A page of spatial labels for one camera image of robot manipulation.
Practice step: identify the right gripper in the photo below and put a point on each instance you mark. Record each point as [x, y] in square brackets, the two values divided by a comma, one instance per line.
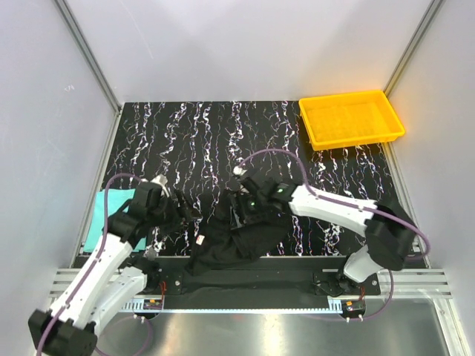
[250, 219]

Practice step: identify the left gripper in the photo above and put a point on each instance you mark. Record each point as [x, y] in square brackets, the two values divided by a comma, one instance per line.
[181, 214]

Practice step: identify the black t shirt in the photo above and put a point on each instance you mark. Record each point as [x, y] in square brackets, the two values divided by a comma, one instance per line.
[219, 246]

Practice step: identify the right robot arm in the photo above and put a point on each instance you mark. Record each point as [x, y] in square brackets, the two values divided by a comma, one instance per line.
[387, 229]

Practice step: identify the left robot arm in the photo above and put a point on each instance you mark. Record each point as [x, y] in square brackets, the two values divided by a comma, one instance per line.
[111, 276]

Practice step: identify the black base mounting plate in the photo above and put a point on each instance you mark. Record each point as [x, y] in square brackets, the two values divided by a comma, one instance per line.
[307, 275]

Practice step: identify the yellow plastic tray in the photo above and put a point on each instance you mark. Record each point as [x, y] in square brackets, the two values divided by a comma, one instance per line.
[350, 119]

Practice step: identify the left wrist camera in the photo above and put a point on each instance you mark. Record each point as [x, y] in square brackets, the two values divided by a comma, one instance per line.
[161, 180]

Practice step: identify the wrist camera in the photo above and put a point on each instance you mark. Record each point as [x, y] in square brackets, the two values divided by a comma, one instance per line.
[239, 172]
[161, 180]

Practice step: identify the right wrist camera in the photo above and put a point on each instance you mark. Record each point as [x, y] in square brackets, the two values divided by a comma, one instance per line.
[239, 172]

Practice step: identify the white slotted cable duct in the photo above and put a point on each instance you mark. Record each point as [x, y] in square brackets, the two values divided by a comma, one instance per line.
[287, 304]

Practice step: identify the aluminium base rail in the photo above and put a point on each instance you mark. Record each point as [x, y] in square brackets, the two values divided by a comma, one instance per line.
[410, 283]

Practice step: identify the left aluminium frame post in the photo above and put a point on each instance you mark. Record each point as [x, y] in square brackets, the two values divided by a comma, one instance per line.
[78, 36]

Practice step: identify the aluminium frame post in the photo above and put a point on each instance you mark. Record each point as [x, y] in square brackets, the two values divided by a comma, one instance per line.
[416, 39]
[78, 36]

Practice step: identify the right aluminium frame post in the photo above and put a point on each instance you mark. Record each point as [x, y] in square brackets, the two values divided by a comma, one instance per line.
[416, 39]

